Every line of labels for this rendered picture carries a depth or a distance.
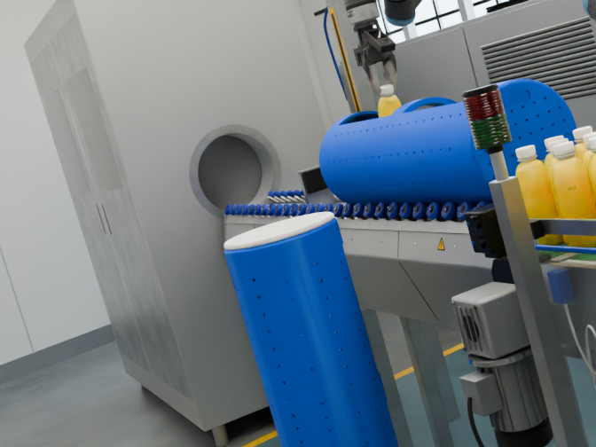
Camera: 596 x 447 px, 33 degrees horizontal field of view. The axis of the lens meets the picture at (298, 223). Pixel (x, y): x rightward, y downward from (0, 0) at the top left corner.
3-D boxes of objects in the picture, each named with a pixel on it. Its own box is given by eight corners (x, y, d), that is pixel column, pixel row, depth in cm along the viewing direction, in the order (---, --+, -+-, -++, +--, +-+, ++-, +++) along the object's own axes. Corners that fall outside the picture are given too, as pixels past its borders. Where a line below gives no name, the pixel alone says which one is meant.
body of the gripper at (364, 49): (380, 62, 296) (369, 22, 294) (393, 58, 288) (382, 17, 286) (357, 68, 293) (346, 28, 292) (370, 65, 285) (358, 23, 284)
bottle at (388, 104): (406, 156, 292) (396, 94, 285) (382, 158, 294) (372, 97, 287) (411, 147, 298) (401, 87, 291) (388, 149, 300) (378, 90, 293)
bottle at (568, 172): (570, 245, 199) (547, 154, 196) (607, 238, 196) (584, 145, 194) (568, 254, 192) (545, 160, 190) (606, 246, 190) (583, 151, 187)
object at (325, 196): (334, 207, 349) (323, 163, 347) (340, 207, 345) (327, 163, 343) (309, 215, 345) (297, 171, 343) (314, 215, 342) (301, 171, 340)
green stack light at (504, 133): (498, 141, 174) (491, 113, 174) (520, 138, 168) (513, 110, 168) (468, 151, 172) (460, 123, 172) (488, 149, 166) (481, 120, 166)
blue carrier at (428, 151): (414, 188, 313) (387, 100, 309) (594, 181, 231) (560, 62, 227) (335, 219, 303) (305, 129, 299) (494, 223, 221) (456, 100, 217)
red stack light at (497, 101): (491, 113, 174) (486, 90, 173) (513, 109, 168) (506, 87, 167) (460, 122, 172) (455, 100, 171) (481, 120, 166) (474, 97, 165)
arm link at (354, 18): (381, 0, 285) (352, 7, 282) (386, 17, 286) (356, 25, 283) (368, 6, 294) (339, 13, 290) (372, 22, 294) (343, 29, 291)
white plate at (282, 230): (304, 231, 225) (306, 236, 225) (349, 204, 249) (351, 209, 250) (202, 253, 238) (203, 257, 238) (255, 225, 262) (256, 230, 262)
